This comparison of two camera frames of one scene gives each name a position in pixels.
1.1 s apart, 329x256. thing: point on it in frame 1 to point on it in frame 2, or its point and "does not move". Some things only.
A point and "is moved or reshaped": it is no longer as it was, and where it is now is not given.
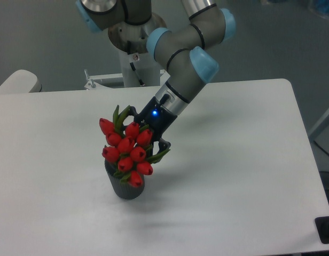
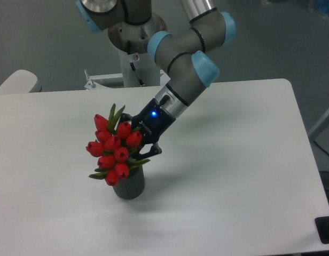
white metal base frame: (90, 85) does not move
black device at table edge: (326, 228) does not move
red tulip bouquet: (129, 148) is moved or reshaped
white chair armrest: (22, 81) does not move
